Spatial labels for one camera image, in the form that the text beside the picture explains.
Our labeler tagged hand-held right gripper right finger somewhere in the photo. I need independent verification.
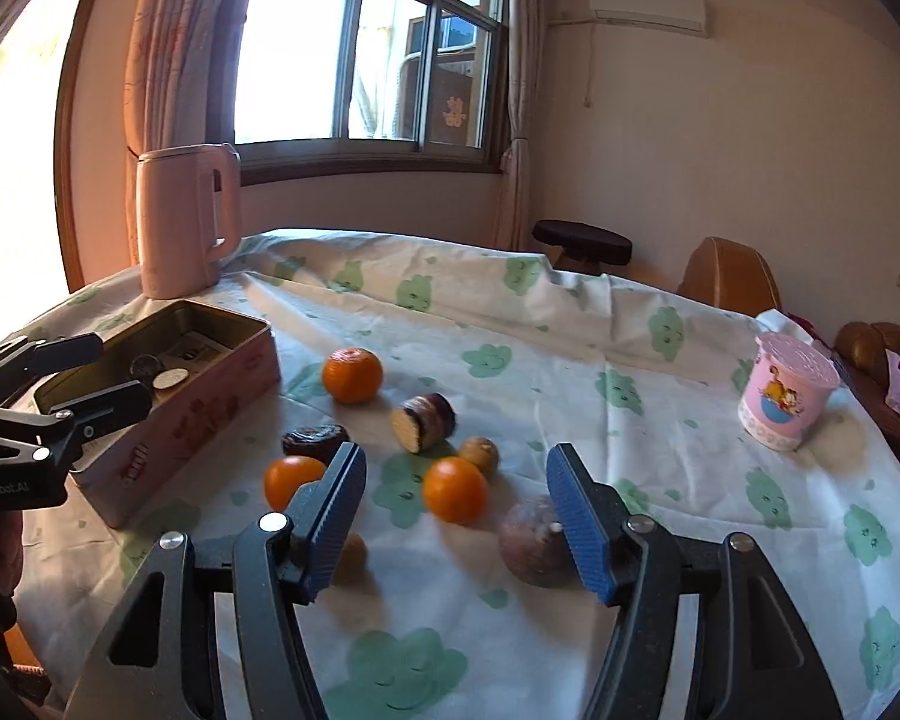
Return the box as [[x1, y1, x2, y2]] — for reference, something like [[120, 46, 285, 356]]
[[546, 442, 845, 720]]

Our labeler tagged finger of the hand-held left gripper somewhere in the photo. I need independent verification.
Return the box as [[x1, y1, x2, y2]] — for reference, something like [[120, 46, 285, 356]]
[[0, 381, 153, 464], [0, 334, 104, 406]]

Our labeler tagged brown round passion fruit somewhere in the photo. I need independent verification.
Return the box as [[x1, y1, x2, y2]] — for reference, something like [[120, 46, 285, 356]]
[[497, 495, 582, 590]]

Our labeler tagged wooden door frame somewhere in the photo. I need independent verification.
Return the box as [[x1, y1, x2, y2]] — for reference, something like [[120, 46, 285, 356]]
[[54, 0, 117, 293]]

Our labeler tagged narrow beige curtain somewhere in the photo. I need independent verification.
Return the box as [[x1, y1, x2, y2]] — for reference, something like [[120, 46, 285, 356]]
[[491, 0, 548, 252]]

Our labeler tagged brown leather sofa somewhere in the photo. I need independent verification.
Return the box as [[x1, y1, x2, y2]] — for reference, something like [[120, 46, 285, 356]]
[[832, 321, 900, 466]]

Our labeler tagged pink cartoon cup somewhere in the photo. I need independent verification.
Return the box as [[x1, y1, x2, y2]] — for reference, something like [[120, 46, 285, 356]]
[[737, 331, 841, 452]]

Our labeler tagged printed paper sheet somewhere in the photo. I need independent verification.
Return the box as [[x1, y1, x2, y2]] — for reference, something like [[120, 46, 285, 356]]
[[169, 336, 233, 376]]

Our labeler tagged large pink curtain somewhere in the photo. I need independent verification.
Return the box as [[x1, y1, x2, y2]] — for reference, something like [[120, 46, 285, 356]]
[[124, 0, 252, 158]]

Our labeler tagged dark glass jar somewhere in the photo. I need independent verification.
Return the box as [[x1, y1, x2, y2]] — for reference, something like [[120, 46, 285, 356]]
[[390, 392, 458, 455]]

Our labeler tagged sliding glass window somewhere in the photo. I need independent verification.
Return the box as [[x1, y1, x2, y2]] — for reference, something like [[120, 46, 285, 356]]
[[217, 0, 511, 185]]

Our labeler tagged brown leather armchair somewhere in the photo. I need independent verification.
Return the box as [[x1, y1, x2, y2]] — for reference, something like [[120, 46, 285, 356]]
[[676, 236, 782, 316]]

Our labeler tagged red patterned cloth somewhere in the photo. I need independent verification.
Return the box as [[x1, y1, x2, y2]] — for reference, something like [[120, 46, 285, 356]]
[[786, 311, 833, 347]]

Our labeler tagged white green-print tablecloth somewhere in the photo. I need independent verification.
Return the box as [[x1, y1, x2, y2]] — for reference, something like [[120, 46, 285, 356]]
[[0, 229, 900, 720]]

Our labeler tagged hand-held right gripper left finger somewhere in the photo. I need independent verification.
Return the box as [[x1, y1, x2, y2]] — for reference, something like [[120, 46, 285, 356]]
[[64, 441, 367, 720]]

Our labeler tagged pink metal tin box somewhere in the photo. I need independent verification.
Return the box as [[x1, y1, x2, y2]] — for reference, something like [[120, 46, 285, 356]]
[[31, 298, 282, 530]]

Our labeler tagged dark round fruit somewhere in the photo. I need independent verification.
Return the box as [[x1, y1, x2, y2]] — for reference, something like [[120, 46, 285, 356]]
[[129, 355, 167, 391]]

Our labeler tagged pink electric kettle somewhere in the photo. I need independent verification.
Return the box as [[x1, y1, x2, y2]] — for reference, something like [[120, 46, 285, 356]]
[[135, 142, 242, 301]]

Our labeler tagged dark round stool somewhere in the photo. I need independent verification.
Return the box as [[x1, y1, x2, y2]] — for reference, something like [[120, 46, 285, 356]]
[[532, 219, 635, 275]]

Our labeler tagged orange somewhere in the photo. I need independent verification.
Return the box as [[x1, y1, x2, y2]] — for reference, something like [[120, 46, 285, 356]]
[[422, 456, 490, 526], [264, 456, 329, 511], [322, 347, 385, 404]]

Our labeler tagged white air conditioner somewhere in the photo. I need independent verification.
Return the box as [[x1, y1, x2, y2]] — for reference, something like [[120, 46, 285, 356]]
[[589, 0, 710, 37]]

